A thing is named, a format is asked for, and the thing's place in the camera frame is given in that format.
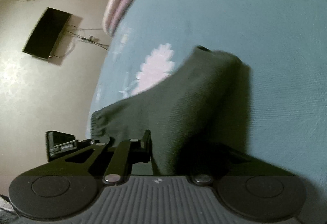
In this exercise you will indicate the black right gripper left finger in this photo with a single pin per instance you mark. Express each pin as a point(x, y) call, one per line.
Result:
point(113, 165)

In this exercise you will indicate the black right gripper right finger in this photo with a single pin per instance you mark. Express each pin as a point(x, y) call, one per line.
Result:
point(202, 179)

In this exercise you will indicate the dark green knit garment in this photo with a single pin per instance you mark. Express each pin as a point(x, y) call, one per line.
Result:
point(189, 115)

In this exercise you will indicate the blue flower-print bed sheet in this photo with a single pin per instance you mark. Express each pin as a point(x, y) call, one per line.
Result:
point(278, 112)

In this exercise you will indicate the black wall television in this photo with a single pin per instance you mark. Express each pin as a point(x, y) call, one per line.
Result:
point(46, 33)

